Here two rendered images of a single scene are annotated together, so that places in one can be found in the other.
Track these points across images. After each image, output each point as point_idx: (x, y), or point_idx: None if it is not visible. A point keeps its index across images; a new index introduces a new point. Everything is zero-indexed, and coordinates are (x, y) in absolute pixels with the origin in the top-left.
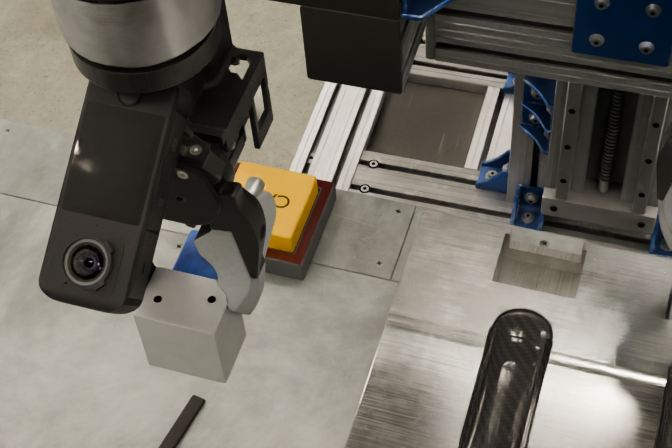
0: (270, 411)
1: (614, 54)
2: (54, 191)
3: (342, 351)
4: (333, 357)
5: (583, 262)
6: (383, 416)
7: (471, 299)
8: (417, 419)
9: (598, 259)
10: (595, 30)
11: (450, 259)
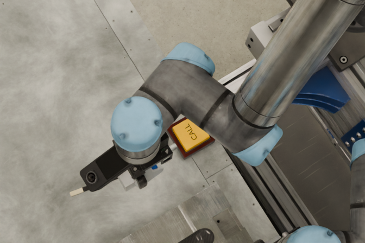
0: (144, 190)
1: (350, 151)
2: (145, 72)
3: (175, 189)
4: (171, 189)
5: (241, 230)
6: (156, 228)
7: (202, 217)
8: (162, 236)
9: (242, 235)
10: (348, 142)
11: (208, 202)
